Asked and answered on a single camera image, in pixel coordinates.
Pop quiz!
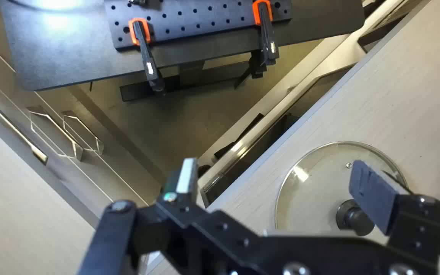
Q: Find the glass lid with black knob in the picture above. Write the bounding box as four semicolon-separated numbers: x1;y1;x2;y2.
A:
274;141;410;239

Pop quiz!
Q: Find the black perforated breadboard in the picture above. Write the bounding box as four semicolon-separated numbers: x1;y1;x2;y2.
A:
104;0;294;53

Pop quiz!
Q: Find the orange-handled bar clamp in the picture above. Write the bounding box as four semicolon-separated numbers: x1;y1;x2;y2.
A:
127;17;167;95
234;0;281;89

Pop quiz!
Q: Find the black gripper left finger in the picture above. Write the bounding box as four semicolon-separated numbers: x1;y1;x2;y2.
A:
161;157;202;207

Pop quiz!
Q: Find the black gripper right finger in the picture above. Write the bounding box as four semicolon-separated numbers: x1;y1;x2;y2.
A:
347;160;401;237

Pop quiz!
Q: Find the wire cabinet handle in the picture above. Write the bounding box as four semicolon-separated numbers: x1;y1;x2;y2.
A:
28;109;87;163
60;112;106;157

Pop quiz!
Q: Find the black work table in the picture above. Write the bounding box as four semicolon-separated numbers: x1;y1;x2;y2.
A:
0;0;367;94

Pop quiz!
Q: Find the long metal cabinet handle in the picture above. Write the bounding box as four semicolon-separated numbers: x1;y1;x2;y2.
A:
0;95;52;166

